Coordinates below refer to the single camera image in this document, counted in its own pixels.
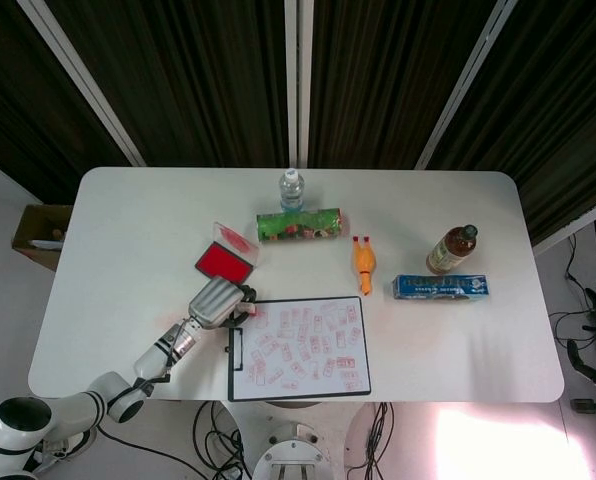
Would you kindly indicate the brown tea bottle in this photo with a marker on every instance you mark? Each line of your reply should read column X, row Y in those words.
column 450, row 250

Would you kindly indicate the green printed roll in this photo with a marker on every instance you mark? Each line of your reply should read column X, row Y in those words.
column 298, row 226

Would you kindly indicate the yellow rubber chicken toy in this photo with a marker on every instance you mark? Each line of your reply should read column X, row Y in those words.
column 364, row 262

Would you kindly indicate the white flat item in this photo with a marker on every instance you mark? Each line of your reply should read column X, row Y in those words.
column 45, row 244

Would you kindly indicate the white partition post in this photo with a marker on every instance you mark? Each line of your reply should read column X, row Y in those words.
column 291, row 85
column 306, row 85
column 465, row 85
column 83, row 82

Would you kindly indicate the dark ribbed partition panel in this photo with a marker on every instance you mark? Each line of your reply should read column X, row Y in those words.
column 18, row 100
column 193, row 75
column 553, row 100
column 378, row 75

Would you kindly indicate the clear water bottle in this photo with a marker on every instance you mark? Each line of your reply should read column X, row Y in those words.
column 292, row 192

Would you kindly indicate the brown cardboard box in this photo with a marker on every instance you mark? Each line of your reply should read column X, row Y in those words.
column 30, row 222

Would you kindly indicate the blue rectangular box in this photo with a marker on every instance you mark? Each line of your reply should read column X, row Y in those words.
column 438, row 287

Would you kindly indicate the black clipboard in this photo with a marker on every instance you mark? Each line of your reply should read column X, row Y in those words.
column 238, row 350

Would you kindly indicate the white paper with red stamps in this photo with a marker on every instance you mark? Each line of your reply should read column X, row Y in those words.
column 303, row 372

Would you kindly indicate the red ink pad case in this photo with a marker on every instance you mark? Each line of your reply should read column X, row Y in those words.
column 223, row 262

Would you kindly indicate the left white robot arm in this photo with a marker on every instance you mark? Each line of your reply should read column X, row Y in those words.
column 78, row 407

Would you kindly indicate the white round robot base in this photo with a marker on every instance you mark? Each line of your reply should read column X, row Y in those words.
column 290, row 450

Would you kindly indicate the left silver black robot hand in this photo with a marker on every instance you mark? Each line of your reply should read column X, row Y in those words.
column 213, row 302

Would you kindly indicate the white partition rail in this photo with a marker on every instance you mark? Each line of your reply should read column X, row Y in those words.
column 573, row 227

